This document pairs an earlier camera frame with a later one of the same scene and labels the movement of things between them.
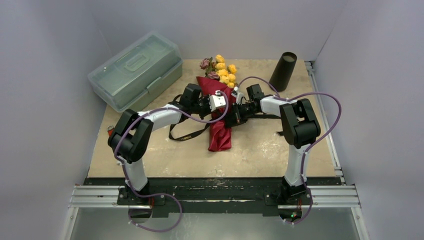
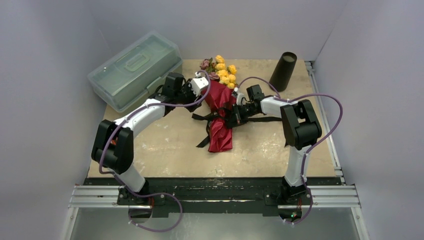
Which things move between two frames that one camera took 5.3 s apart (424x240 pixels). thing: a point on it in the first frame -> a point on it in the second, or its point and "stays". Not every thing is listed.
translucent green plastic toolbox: (150, 62) stays
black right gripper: (238, 112) stays
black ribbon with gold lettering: (194, 132) -> (208, 116)
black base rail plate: (214, 196) stays
